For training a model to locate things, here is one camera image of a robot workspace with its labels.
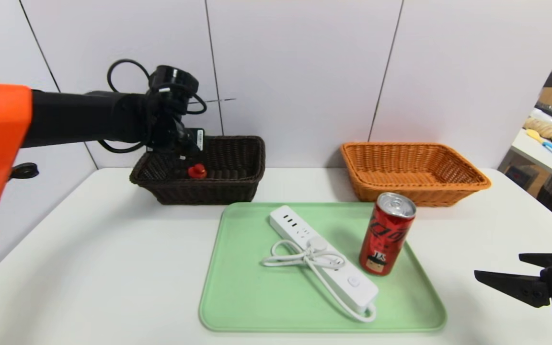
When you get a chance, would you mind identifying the brown cardboard box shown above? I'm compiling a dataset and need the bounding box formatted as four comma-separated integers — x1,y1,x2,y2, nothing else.
504,164,540,190

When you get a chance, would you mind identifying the white background table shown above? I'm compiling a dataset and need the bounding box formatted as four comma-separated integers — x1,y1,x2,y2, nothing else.
511,105,552,185

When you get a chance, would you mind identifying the tan woven loaf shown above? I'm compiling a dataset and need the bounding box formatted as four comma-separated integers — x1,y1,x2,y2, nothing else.
523,117,552,139

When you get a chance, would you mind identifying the orange wicker basket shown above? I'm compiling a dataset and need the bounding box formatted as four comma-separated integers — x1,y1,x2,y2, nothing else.
341,142,492,207

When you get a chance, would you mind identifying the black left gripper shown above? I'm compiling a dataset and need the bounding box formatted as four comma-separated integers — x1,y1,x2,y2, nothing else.
178,127,208,173

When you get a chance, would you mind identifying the red soda can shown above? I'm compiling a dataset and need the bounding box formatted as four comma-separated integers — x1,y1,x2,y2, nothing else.
359,192,416,276

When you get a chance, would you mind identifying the white power strip with cable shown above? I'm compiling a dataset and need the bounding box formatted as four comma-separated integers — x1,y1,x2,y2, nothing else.
262,206,380,322

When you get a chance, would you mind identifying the dark brown wicker basket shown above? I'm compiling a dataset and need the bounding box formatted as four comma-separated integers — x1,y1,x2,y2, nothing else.
129,136,266,206

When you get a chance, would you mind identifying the light green plastic tray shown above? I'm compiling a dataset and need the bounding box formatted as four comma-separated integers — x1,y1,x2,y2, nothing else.
199,202,447,333

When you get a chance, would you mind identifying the yellow and blue tool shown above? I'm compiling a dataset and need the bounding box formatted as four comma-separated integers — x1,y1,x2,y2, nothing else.
527,129,552,154

